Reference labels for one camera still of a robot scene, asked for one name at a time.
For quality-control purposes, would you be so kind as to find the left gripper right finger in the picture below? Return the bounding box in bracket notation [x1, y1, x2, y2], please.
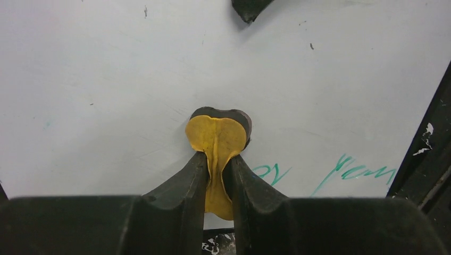
[230, 156, 299, 254]

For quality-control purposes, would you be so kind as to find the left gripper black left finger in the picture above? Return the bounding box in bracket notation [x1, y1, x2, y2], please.
[123, 152, 209, 254]

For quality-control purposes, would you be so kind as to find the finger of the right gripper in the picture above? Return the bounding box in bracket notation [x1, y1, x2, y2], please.
[231, 0, 273, 24]

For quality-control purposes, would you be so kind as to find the yellow black whiteboard eraser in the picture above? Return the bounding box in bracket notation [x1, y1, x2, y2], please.
[185, 106, 252, 220]

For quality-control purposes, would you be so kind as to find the small whiteboard black frame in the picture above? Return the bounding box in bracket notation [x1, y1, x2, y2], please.
[0, 0, 451, 233]

